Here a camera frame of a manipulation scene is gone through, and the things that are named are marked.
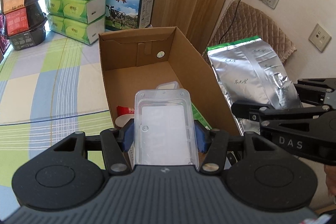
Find dark purple box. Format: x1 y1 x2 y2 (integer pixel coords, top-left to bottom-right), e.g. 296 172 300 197
0 13 10 55

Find quilted brown chair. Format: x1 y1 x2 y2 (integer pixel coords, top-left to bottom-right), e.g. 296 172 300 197
207 0 297 64

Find red snack packet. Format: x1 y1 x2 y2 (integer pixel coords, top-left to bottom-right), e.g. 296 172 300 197
117 106 135 117

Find blue milk carton box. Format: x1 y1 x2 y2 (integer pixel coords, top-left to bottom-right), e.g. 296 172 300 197
105 0 155 31

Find clear plastic case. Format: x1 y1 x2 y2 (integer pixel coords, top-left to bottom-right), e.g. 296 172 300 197
131 81 199 168

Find silver foil tea bag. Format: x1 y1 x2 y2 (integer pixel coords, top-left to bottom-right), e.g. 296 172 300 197
206 36 302 135

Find stacked black food containers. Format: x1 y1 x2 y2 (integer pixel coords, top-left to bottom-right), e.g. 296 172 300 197
1 0 47 51

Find white wall socket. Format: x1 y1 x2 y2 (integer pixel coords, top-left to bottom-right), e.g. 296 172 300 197
309 23 331 52

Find plaid table cloth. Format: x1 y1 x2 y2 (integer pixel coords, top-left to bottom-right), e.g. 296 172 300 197
1 32 113 219

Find brown cardboard box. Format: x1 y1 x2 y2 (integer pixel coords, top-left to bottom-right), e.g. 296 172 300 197
99 27 240 135

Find green tissue pack stack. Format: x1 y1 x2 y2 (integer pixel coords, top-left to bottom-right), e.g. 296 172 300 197
45 0 106 45

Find green white spray medicine box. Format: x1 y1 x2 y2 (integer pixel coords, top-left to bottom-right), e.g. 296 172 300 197
191 104 212 130

